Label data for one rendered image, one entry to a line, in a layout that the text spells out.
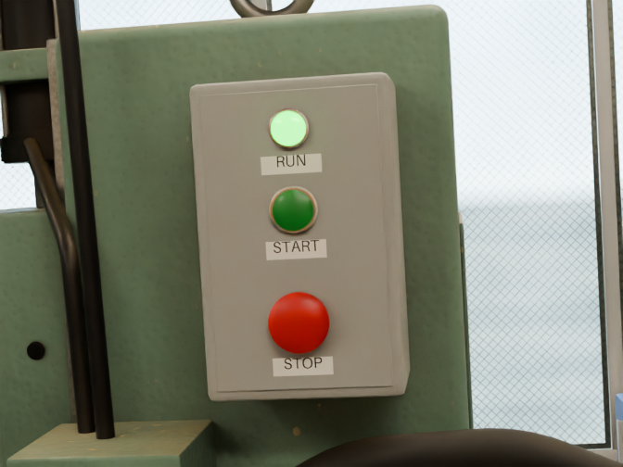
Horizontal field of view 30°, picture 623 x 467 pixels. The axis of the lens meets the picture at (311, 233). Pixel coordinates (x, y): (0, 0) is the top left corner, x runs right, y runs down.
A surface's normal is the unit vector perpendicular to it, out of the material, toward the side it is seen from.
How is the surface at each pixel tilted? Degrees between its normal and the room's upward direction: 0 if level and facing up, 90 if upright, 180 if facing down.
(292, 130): 92
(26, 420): 90
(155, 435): 0
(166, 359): 90
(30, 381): 90
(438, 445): 53
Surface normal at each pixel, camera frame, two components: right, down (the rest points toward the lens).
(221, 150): -0.12, 0.06
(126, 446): -0.06, -1.00
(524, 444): 0.01, -0.55
